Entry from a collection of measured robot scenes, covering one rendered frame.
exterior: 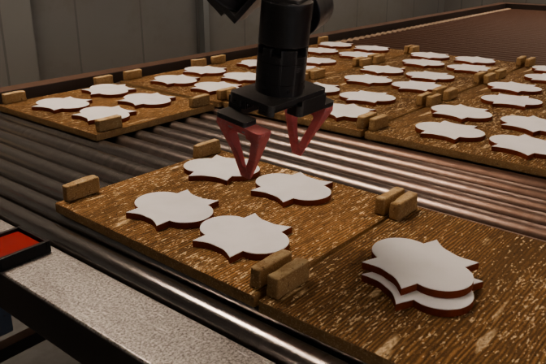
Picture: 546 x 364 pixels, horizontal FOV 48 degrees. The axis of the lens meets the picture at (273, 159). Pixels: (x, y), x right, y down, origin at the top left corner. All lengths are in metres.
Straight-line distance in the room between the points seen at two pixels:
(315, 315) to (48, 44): 2.93
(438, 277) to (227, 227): 0.29
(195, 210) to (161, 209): 0.05
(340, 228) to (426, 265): 0.16
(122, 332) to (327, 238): 0.30
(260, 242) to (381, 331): 0.22
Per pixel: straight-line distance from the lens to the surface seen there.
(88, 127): 1.39
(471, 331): 0.67
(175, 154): 1.22
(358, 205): 0.93
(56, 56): 3.48
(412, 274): 0.72
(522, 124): 1.42
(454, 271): 0.73
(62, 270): 0.83
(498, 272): 0.79
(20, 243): 0.89
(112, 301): 0.75
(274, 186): 0.97
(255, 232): 0.82
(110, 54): 3.63
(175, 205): 0.91
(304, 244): 0.81
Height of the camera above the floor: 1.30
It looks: 19 degrees down
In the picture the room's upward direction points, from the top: straight up
